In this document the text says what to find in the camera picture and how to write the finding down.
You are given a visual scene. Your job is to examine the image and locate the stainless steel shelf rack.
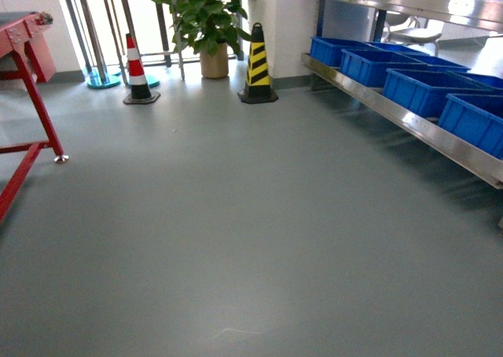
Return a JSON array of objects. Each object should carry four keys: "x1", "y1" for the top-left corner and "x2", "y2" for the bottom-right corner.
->
[{"x1": 302, "y1": 0, "x2": 502, "y2": 190}]

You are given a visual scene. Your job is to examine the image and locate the yellow black traffic cone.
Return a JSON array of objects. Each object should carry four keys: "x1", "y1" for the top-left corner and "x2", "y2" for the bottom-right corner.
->
[{"x1": 237, "y1": 22, "x2": 278, "y2": 104}]

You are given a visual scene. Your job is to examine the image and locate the red white traffic cone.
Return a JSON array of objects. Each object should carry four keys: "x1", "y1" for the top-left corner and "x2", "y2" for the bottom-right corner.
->
[{"x1": 123, "y1": 33, "x2": 160, "y2": 105}]

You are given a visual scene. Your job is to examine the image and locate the blue plastic bin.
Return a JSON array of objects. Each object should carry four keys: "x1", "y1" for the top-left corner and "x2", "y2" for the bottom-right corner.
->
[
  {"x1": 438, "y1": 94, "x2": 502, "y2": 160},
  {"x1": 340, "y1": 49, "x2": 427, "y2": 88},
  {"x1": 310, "y1": 36, "x2": 373, "y2": 67},
  {"x1": 382, "y1": 68, "x2": 492, "y2": 119}
]

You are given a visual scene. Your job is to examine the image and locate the potted green plant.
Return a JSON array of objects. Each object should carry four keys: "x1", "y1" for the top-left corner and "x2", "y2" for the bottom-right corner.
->
[{"x1": 152, "y1": 0, "x2": 251, "y2": 79}]

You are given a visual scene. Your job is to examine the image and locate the metal barrier gate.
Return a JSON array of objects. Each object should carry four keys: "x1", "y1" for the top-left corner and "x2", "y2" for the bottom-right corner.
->
[{"x1": 58, "y1": 0, "x2": 185, "y2": 90}]

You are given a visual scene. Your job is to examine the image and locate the red conveyor frame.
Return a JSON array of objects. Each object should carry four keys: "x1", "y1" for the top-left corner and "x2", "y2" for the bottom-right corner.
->
[{"x1": 0, "y1": 11, "x2": 70, "y2": 224}]

